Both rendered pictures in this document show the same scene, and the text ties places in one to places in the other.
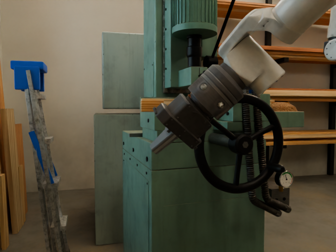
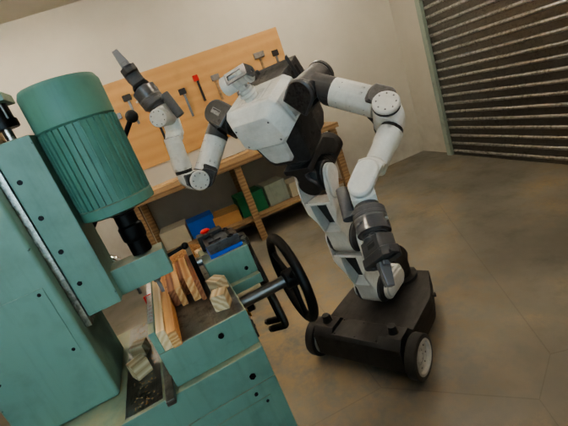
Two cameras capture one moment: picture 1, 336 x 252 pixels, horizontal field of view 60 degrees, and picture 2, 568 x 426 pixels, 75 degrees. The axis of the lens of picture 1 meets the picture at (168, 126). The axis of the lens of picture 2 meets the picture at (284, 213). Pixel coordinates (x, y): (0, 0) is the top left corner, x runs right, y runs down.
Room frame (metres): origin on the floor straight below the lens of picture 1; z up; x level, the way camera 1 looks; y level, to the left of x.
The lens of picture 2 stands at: (0.74, 0.81, 1.33)
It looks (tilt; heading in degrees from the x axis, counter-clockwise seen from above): 17 degrees down; 273
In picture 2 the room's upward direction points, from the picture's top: 20 degrees counter-clockwise
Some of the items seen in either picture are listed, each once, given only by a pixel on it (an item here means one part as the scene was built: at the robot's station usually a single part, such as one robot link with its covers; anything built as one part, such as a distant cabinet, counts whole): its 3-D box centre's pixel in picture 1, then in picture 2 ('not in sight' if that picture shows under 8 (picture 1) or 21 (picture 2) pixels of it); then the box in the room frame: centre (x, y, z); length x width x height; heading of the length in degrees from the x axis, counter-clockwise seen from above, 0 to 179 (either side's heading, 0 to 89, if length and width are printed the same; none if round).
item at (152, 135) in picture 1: (200, 132); (203, 319); (1.10, -0.12, 0.82); 0.40 x 0.21 x 0.04; 108
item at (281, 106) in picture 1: (279, 106); (185, 252); (1.18, -0.45, 0.92); 0.14 x 0.09 x 0.04; 18
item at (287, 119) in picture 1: (227, 119); (206, 285); (1.08, -0.22, 0.87); 0.61 x 0.30 x 0.06; 108
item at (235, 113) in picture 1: (240, 107); (226, 260); (1.00, -0.25, 0.91); 0.15 x 0.14 x 0.09; 108
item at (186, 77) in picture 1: (192, 79); (143, 270); (1.18, -0.10, 1.03); 0.14 x 0.07 x 0.09; 18
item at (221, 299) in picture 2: (169, 105); (221, 298); (0.99, -0.01, 0.92); 0.04 x 0.04 x 0.04; 87
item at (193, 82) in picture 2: not in sight; (204, 100); (1.30, -3.38, 1.50); 2.00 x 0.04 x 0.90; 13
